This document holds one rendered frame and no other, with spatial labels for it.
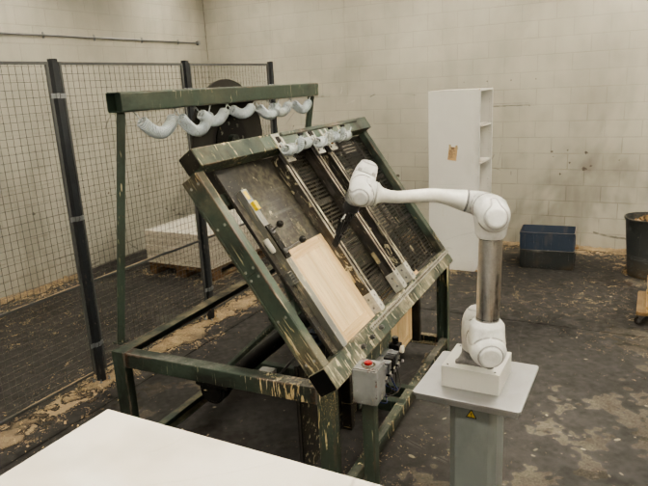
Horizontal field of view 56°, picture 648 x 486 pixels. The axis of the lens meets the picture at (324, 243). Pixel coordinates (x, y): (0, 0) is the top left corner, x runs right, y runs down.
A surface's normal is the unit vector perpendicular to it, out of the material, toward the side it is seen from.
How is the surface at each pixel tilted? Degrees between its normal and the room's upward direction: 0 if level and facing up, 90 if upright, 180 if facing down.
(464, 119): 90
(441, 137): 90
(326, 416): 90
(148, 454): 0
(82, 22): 90
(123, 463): 0
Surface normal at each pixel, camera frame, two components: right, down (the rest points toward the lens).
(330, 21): -0.47, 0.25
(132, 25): 0.88, 0.07
